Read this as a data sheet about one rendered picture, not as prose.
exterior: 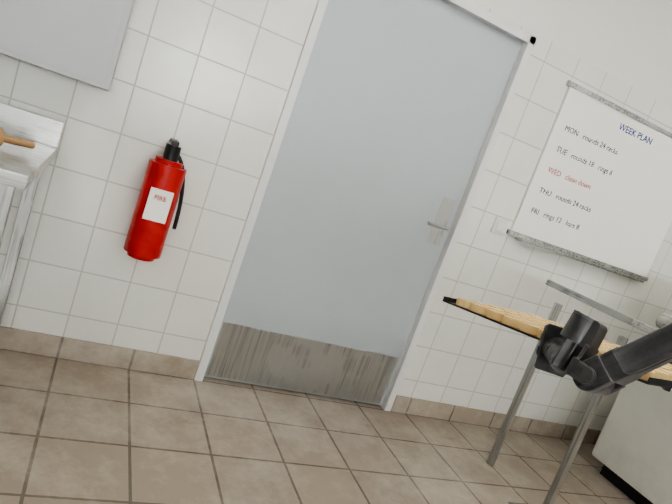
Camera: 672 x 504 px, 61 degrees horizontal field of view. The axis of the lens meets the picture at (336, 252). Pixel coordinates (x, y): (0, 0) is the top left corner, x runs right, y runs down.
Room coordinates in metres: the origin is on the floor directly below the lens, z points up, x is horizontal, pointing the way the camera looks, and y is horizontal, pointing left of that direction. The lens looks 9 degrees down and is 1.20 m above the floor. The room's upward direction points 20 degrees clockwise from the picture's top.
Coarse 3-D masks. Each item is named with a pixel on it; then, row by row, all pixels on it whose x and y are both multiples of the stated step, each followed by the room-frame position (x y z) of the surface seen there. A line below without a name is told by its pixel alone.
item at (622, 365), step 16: (656, 336) 1.00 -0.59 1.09; (608, 352) 1.04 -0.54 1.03; (624, 352) 1.02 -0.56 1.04; (640, 352) 1.01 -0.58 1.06; (656, 352) 0.99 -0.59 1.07; (608, 368) 1.02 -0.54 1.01; (624, 368) 1.01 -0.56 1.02; (640, 368) 1.00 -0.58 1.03; (656, 368) 1.01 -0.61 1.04; (576, 384) 1.05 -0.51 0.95; (592, 384) 1.03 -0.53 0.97; (608, 384) 1.01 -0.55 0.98; (624, 384) 1.04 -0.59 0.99
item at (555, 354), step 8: (552, 344) 1.14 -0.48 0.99; (560, 344) 1.12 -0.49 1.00; (568, 344) 1.10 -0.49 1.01; (576, 344) 1.09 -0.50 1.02; (552, 352) 1.10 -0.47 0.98; (560, 352) 1.10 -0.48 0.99; (568, 352) 1.09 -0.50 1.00; (576, 352) 1.09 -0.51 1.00; (552, 360) 1.10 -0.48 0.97; (560, 360) 1.09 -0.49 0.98; (568, 360) 1.09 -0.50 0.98; (560, 368) 1.09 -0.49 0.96
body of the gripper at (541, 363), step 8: (552, 328) 1.20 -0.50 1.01; (560, 328) 1.20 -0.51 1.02; (544, 336) 1.20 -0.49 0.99; (552, 336) 1.20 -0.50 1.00; (560, 336) 1.20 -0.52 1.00; (544, 344) 1.20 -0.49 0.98; (544, 352) 1.17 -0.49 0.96; (536, 360) 1.20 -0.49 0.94; (544, 360) 1.20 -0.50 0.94; (536, 368) 1.20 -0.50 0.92; (544, 368) 1.20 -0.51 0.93; (552, 368) 1.19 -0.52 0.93; (560, 376) 1.19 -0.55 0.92
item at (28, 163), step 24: (0, 120) 2.04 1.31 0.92; (24, 120) 2.07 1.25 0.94; (48, 120) 2.10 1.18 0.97; (48, 144) 2.11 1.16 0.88; (0, 168) 1.45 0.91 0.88; (24, 168) 1.56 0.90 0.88; (0, 192) 1.48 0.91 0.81; (24, 192) 2.05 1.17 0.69; (0, 216) 1.49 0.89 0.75; (24, 216) 2.06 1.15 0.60; (0, 240) 1.50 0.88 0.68; (0, 288) 2.05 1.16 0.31; (0, 312) 2.06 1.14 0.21
